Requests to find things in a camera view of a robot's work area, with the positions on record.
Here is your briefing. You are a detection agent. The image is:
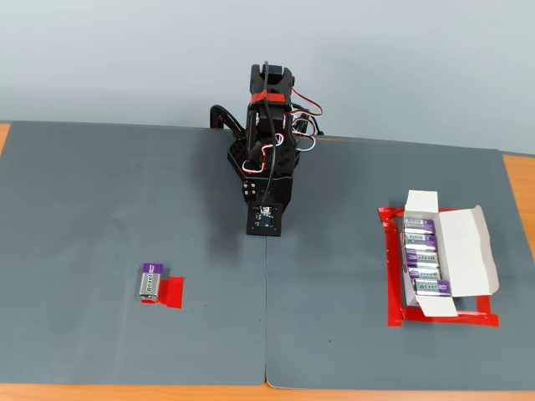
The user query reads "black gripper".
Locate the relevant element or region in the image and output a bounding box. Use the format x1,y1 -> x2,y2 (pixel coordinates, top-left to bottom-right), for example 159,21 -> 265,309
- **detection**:
241,175 -> 293,209

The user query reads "red white servo wire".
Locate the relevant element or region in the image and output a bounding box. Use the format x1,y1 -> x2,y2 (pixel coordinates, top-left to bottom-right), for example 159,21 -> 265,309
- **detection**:
242,141 -> 289,175
290,86 -> 325,152

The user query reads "white cardboard battery box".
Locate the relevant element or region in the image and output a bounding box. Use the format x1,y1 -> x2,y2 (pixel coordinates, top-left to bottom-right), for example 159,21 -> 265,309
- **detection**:
401,190 -> 501,318

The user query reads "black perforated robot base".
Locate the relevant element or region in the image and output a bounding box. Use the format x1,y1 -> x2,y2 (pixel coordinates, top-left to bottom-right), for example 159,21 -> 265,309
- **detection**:
226,137 -> 252,173

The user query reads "red tape band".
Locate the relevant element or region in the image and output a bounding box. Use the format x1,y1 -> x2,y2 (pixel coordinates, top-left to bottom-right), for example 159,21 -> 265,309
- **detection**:
250,92 -> 286,104

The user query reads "black table clamp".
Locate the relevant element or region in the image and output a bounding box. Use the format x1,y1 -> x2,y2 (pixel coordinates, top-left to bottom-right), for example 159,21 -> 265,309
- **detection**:
209,104 -> 246,141

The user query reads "red tape frame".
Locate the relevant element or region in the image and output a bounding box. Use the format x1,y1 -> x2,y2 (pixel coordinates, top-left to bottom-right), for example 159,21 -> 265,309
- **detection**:
377,205 -> 501,329

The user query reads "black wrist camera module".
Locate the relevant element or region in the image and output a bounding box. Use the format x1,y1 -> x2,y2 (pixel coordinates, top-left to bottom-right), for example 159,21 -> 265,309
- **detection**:
245,200 -> 283,237

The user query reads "silver purple Bexel 9V battery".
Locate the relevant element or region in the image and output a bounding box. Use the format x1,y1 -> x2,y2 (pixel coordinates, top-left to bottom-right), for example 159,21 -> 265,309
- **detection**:
407,266 -> 443,282
404,233 -> 439,251
404,249 -> 439,268
403,216 -> 436,236
412,278 -> 452,298
138,261 -> 164,302

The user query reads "grey table mat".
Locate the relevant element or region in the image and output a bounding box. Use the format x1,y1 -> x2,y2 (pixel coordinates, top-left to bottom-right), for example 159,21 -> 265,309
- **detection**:
264,134 -> 535,392
0,120 -> 268,386

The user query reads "red tape patch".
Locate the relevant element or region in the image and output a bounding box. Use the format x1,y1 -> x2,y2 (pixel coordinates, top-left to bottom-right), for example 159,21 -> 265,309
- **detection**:
140,275 -> 186,310

